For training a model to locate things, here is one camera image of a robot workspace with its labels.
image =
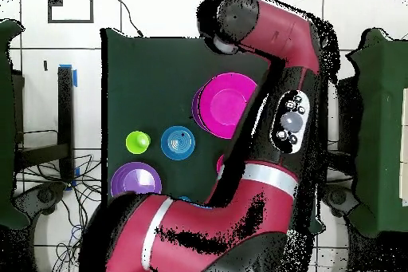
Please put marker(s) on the large pink bowl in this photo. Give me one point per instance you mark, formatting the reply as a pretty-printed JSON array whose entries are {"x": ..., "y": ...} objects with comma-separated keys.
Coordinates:
[{"x": 223, "y": 106}]

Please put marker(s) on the blue cup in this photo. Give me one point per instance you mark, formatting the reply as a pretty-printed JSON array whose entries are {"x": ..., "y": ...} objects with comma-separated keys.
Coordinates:
[{"x": 184, "y": 199}]

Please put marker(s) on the blue tape strip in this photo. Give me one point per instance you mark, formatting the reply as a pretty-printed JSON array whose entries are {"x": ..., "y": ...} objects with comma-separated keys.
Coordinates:
[{"x": 75, "y": 78}]

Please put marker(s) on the red bowl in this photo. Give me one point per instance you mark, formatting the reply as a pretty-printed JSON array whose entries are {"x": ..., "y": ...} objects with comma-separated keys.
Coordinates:
[{"x": 220, "y": 163}]

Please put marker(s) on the black metal stand frame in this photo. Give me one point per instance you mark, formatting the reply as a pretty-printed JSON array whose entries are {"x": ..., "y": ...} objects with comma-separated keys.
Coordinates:
[{"x": 65, "y": 109}]

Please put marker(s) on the black office chair base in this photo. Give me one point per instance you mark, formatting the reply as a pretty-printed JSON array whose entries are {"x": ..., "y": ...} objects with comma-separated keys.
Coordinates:
[
  {"x": 41, "y": 196},
  {"x": 338, "y": 198}
]

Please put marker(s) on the green cup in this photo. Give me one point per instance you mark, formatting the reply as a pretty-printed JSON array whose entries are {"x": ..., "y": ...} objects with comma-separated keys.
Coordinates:
[{"x": 138, "y": 142}]

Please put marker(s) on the green covered side table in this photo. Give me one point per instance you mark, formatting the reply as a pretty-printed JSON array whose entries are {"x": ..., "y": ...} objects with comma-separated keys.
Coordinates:
[
  {"x": 382, "y": 125},
  {"x": 6, "y": 125}
]

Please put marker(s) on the blue bowl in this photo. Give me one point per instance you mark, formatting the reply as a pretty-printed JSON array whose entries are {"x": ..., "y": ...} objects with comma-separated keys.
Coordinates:
[{"x": 178, "y": 143}]

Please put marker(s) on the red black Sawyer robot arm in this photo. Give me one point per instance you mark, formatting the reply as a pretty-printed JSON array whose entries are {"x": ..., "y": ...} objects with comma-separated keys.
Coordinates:
[{"x": 280, "y": 36}]

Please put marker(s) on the purple bowl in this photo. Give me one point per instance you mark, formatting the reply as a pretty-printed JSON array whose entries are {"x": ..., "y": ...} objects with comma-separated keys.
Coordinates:
[
  {"x": 135, "y": 179},
  {"x": 194, "y": 109}
]

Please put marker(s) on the black square floor frame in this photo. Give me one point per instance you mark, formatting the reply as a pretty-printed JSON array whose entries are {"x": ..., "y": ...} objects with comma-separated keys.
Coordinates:
[{"x": 70, "y": 21}]

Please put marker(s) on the dark green table cloth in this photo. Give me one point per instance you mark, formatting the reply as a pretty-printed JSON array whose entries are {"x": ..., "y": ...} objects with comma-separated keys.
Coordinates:
[{"x": 153, "y": 71}]

